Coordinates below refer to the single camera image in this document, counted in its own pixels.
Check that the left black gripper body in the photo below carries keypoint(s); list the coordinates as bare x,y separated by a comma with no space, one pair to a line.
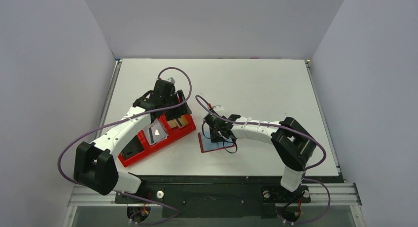
182,104

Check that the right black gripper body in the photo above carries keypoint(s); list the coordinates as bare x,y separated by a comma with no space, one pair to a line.
215,128

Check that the red leather card holder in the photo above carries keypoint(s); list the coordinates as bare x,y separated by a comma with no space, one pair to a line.
206,145

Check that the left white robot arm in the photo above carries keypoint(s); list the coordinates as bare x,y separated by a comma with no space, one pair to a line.
95,161

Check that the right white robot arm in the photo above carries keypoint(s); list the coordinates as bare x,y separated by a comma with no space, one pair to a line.
290,140

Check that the gold credit card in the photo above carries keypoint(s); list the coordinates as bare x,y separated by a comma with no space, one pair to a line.
178,122

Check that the silver credit card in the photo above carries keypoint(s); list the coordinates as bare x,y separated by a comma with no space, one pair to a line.
155,133

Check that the black credit card in tray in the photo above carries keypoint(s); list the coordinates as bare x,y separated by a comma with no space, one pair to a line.
132,148

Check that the red plastic tray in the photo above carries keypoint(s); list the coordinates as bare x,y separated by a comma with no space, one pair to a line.
173,136

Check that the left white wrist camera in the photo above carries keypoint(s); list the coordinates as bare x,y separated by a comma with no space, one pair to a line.
171,80

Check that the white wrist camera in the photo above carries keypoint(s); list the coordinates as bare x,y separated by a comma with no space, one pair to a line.
171,80
217,107

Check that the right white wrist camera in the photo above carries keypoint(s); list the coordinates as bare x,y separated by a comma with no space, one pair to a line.
217,107

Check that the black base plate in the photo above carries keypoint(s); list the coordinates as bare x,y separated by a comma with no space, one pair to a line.
216,200

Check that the aluminium frame rail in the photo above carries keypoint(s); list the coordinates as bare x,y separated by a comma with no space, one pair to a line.
342,194

